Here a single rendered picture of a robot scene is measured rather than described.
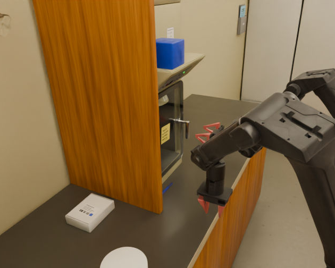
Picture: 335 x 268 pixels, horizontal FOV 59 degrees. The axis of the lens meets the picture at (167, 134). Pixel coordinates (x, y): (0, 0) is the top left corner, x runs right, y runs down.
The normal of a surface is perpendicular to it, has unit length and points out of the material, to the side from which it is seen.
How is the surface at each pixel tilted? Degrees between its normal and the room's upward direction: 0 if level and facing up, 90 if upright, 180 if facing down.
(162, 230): 0
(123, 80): 90
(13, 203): 90
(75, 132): 90
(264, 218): 0
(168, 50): 90
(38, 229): 0
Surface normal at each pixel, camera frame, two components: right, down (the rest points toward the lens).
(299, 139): -0.26, -0.65
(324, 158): 0.41, 0.22
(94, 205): -0.03, -0.90
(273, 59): -0.47, 0.40
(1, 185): 0.88, 0.18
